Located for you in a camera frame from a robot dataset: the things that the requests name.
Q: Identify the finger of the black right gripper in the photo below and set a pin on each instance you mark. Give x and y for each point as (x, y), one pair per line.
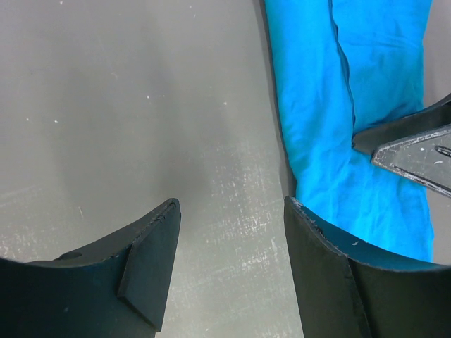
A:
(423, 158)
(430, 118)

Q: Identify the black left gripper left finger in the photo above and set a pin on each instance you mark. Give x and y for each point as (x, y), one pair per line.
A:
(116, 286)

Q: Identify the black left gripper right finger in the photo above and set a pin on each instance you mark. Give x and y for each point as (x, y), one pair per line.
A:
(346, 287)

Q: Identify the blue t shirt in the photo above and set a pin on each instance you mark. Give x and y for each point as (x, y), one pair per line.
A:
(342, 67)

